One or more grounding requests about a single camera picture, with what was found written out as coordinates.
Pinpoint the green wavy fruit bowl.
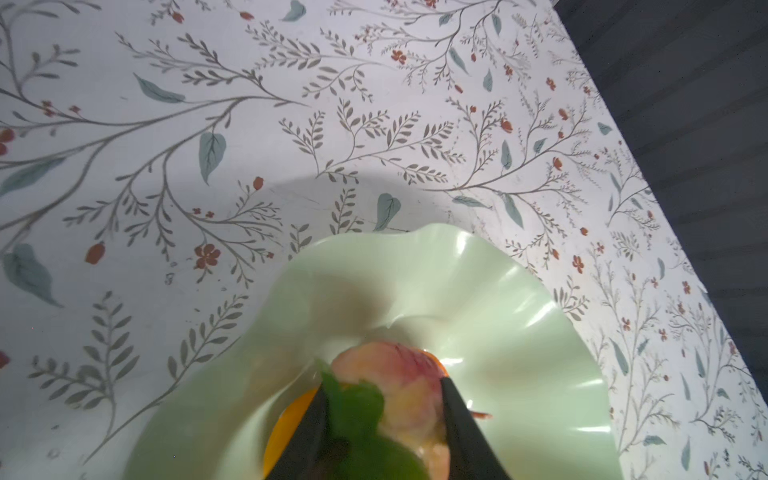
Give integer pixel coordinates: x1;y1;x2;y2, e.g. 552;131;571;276
124;224;622;479

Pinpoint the red and yellow fake peach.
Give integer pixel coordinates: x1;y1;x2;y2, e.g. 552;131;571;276
330;341;450;479

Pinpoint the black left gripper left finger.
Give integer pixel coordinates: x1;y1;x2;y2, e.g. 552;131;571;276
264;386;328;479

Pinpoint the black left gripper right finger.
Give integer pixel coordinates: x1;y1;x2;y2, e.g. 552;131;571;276
440;377;511;480

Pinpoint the small fake orange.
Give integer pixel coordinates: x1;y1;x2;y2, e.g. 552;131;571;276
263;342;448;476

